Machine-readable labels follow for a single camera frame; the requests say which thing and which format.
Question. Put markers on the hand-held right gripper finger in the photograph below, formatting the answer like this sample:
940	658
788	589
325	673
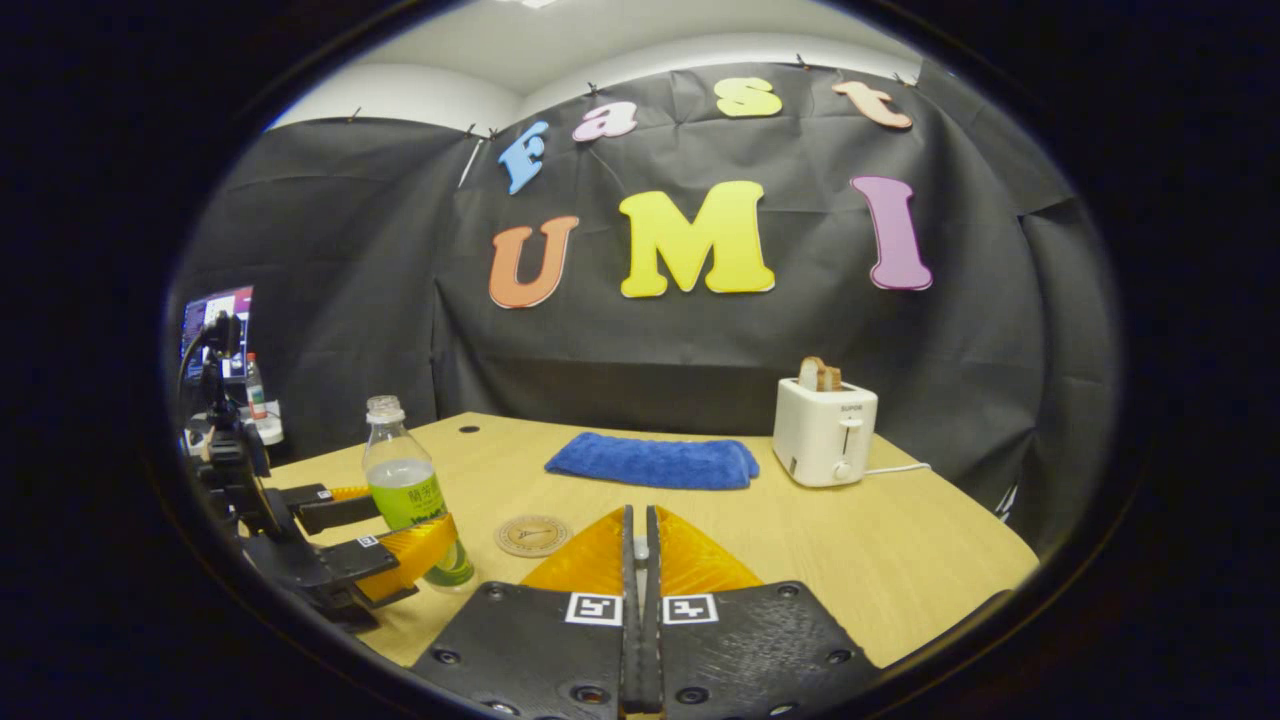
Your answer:
652	650
630	650

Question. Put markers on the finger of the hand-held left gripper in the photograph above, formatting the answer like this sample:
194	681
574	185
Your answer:
335	510
405	555

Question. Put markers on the green label water bottle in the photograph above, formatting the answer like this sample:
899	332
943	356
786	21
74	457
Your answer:
400	480

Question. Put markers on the white teacup lid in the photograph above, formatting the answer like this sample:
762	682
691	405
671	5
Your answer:
641	548

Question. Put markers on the round wooden coaster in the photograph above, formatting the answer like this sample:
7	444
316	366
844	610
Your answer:
533	536

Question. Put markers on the red label bottle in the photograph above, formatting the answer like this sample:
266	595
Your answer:
256	395

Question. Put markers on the white side shelf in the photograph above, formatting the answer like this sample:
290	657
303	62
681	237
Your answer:
270	430

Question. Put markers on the computer monitor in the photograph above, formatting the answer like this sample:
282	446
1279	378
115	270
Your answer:
232	305

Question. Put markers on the blue towel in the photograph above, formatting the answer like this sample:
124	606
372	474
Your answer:
650	462

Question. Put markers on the white toaster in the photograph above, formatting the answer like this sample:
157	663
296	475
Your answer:
820	435

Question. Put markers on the bread slice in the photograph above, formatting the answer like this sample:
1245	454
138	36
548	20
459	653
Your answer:
820	375

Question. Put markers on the white striped object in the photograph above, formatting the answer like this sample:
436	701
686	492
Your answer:
1008	503

